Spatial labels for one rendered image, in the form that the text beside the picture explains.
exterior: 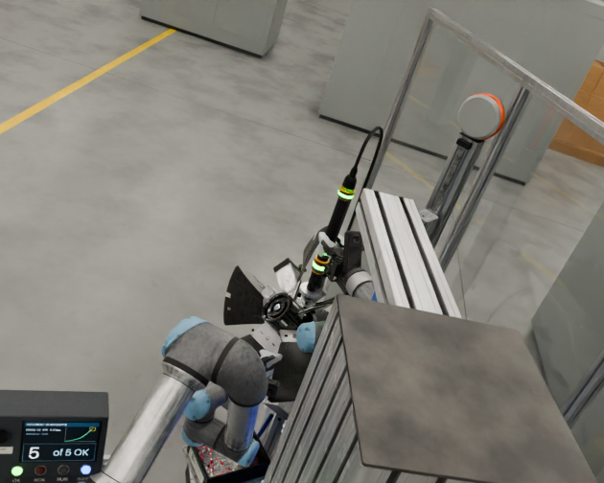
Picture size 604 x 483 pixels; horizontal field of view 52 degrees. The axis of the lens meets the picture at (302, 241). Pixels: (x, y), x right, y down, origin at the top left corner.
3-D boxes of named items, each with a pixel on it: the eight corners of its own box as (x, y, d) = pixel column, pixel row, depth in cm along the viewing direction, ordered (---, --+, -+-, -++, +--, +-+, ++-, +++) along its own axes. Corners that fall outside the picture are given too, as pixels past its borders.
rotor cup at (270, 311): (302, 301, 217) (281, 280, 209) (322, 321, 205) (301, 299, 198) (272, 332, 216) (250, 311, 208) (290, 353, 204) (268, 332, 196)
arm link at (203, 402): (175, 410, 168) (181, 388, 164) (205, 393, 176) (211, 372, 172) (195, 429, 165) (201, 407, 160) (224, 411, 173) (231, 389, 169)
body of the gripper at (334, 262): (321, 268, 177) (338, 296, 168) (330, 244, 173) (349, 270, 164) (343, 268, 181) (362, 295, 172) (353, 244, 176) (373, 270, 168)
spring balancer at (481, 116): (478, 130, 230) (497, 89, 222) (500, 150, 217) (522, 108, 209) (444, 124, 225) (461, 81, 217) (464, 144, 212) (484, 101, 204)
